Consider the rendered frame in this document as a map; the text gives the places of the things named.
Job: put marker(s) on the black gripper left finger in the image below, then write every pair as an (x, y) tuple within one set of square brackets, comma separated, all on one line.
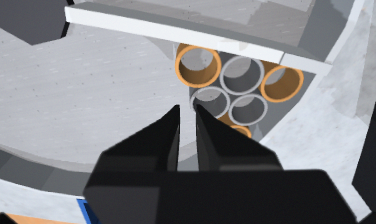
[(147, 148)]

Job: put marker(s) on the bronze bushing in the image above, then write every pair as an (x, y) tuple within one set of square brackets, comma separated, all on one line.
[(244, 129), (201, 78), (285, 88)]

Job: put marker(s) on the grey metal bushing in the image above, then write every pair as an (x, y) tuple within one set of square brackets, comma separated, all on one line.
[(217, 107), (249, 114), (244, 84)]

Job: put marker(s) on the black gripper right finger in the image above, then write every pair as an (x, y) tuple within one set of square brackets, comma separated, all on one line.
[(229, 149)]

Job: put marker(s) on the blue open crate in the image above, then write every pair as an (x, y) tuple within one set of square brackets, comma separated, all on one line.
[(88, 214)]

